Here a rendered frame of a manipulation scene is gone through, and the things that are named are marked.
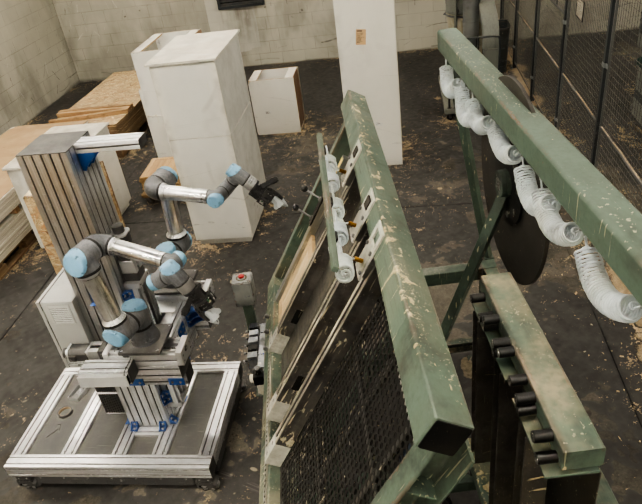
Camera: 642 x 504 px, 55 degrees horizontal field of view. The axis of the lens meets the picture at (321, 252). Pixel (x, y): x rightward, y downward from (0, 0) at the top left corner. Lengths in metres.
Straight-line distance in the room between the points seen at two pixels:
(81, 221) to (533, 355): 2.18
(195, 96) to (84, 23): 7.01
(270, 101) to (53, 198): 5.23
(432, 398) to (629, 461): 2.62
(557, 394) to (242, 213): 4.37
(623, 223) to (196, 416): 2.97
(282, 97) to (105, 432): 5.10
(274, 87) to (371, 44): 1.90
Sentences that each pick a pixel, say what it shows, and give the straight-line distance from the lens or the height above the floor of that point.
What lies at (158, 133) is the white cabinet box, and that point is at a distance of 7.50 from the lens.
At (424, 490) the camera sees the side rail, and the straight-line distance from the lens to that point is 1.61.
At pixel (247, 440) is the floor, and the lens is 4.03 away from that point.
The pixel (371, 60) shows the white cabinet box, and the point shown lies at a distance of 6.52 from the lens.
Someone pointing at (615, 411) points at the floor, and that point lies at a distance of 4.17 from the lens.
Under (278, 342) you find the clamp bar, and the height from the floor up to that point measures 0.97.
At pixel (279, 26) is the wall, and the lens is 11.12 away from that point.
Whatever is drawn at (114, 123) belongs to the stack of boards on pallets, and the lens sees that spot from 8.39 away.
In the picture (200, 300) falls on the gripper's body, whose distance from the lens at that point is 2.70.
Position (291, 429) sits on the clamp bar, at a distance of 2.54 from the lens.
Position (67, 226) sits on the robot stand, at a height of 1.65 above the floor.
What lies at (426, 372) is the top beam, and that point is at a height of 1.96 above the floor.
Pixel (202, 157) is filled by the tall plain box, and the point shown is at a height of 0.91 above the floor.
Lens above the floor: 3.00
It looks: 33 degrees down
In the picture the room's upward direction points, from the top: 8 degrees counter-clockwise
